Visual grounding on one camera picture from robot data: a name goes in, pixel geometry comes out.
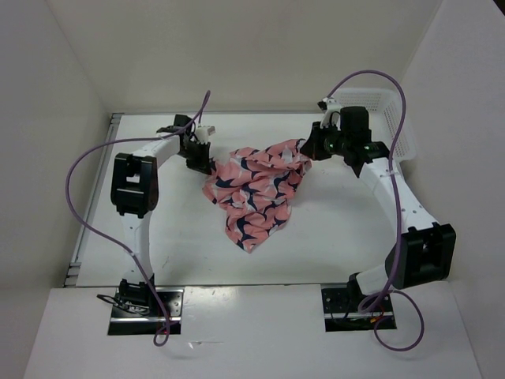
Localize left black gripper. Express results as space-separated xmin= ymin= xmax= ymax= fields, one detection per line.
xmin=178 ymin=141 xmax=211 ymax=175

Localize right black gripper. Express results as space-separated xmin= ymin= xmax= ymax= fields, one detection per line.
xmin=301 ymin=119 xmax=350 ymax=160

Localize pink navy patterned shorts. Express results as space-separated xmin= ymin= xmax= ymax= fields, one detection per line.
xmin=203 ymin=139 xmax=312 ymax=253

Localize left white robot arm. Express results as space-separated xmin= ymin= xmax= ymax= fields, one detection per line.
xmin=110 ymin=114 xmax=215 ymax=316

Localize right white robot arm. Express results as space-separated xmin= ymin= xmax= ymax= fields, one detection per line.
xmin=301 ymin=105 xmax=456 ymax=310

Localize white plastic basket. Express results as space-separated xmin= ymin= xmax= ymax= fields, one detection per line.
xmin=332 ymin=88 xmax=417 ymax=163

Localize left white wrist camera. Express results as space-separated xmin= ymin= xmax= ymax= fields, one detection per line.
xmin=194 ymin=126 xmax=215 ymax=144

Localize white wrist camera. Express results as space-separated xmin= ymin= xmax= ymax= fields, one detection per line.
xmin=194 ymin=126 xmax=215 ymax=144
xmin=317 ymin=97 xmax=342 ymax=128

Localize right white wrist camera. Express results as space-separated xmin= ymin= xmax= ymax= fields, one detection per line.
xmin=317 ymin=97 xmax=342 ymax=128

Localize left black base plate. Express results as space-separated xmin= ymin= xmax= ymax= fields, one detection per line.
xmin=105 ymin=288 xmax=184 ymax=336

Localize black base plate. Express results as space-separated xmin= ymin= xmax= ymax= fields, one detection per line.
xmin=105 ymin=288 xmax=184 ymax=336
xmin=320 ymin=283 xmax=397 ymax=332

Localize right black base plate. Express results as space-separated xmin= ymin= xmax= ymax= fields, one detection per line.
xmin=320 ymin=283 xmax=397 ymax=332

